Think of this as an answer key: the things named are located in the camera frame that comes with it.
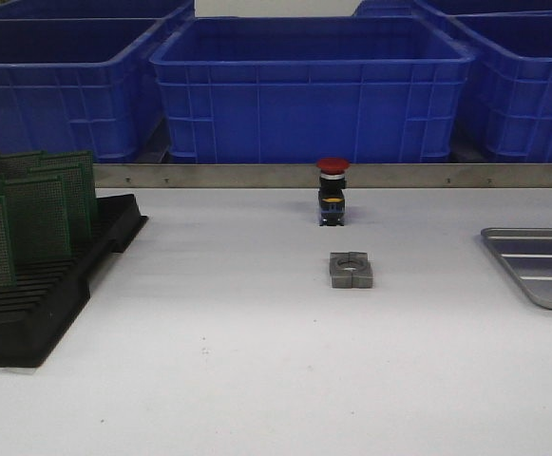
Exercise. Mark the silver metal tray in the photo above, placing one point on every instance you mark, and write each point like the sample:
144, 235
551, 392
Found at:
526, 255

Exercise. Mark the right blue plastic crate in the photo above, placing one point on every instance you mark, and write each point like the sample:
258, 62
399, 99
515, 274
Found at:
506, 105

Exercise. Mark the green board middle right row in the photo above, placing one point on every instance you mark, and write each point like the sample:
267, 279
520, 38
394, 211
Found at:
79, 222

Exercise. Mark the grey metal clamp block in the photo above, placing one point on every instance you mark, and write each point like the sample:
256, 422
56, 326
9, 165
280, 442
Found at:
350, 270

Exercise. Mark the green board rear right row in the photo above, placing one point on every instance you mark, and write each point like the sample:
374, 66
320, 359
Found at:
84, 158

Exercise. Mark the blue plastic crate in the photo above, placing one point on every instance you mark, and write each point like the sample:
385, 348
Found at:
79, 84
506, 105
295, 90

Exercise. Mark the black slotted board rack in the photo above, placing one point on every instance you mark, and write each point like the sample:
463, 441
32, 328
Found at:
48, 295

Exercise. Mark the red emergency stop button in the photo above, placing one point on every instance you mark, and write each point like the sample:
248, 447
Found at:
330, 194

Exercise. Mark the rear left blue crate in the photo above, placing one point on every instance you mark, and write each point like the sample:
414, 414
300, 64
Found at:
126, 9

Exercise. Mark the rear right blue crate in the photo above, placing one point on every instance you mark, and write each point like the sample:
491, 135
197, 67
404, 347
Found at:
443, 8

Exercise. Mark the green board front right row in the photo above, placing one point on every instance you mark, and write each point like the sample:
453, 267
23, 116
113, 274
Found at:
37, 215

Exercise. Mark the centre blue plastic crate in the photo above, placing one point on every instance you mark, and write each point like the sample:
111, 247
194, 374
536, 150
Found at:
295, 90

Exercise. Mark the left blue plastic crate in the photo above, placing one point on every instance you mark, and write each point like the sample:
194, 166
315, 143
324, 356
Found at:
79, 84

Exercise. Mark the green board rear left row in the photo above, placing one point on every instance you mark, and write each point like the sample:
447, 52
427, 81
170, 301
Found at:
16, 166

